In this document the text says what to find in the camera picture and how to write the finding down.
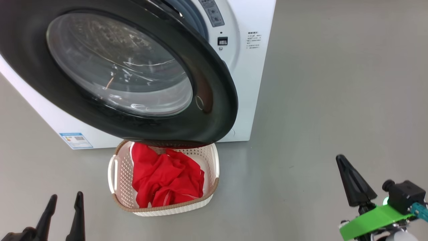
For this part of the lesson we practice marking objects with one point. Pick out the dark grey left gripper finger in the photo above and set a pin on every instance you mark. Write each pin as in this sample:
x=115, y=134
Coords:
x=46, y=221
x=78, y=221

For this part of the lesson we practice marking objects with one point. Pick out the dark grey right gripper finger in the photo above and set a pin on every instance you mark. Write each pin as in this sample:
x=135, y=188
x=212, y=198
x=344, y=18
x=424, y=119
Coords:
x=356, y=187

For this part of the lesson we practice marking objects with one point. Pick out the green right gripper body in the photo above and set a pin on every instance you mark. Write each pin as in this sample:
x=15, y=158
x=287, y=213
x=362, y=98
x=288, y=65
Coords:
x=371, y=222

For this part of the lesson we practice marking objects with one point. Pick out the large red garment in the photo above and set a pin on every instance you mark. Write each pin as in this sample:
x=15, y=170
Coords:
x=167, y=177

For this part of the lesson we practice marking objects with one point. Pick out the black-rimmed glass washer door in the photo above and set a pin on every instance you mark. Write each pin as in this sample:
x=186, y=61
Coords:
x=117, y=67

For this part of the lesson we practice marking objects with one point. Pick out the cream perforated laundry basket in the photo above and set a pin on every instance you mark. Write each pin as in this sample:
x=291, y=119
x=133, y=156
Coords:
x=122, y=180

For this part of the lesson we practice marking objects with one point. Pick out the white front-load washing machine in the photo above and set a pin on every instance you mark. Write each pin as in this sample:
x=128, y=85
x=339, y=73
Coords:
x=254, y=83

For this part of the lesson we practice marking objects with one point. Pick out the black door latch socket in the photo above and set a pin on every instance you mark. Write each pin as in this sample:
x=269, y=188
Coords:
x=222, y=41

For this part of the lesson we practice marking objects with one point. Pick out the grey rubber door gasket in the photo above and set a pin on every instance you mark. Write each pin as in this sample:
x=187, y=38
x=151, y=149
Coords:
x=195, y=15

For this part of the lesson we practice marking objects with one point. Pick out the blue energy label sticker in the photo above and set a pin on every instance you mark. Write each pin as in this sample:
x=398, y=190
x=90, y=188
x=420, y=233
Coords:
x=76, y=140

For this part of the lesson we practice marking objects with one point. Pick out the grey warning sticker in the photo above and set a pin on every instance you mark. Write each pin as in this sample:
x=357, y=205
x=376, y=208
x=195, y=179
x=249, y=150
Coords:
x=212, y=11

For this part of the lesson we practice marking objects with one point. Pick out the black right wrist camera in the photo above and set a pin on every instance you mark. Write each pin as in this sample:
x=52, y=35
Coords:
x=404, y=195

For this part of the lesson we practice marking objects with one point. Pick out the teal right camera connector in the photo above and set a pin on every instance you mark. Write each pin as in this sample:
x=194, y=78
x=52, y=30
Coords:
x=420, y=211

